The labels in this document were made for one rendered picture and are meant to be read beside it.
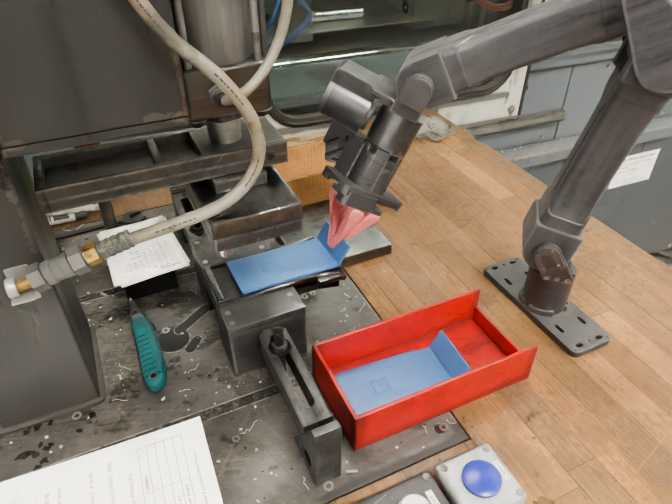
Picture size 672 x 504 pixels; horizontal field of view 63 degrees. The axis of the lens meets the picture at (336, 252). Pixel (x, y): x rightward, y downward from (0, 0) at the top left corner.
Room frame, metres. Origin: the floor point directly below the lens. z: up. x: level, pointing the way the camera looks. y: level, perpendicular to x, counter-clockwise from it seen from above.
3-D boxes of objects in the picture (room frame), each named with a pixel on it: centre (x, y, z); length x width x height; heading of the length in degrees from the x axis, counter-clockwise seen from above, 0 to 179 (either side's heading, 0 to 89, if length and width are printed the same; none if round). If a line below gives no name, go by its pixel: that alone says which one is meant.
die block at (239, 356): (0.57, 0.13, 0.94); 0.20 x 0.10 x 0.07; 25
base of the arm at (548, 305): (0.60, -0.30, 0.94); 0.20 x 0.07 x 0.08; 25
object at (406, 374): (0.45, -0.08, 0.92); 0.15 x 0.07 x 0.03; 111
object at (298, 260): (0.58, 0.06, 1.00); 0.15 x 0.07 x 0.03; 116
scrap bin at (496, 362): (0.46, -0.11, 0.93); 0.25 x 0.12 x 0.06; 115
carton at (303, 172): (0.92, 0.07, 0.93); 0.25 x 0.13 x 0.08; 115
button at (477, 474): (0.30, -0.15, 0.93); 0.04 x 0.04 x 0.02
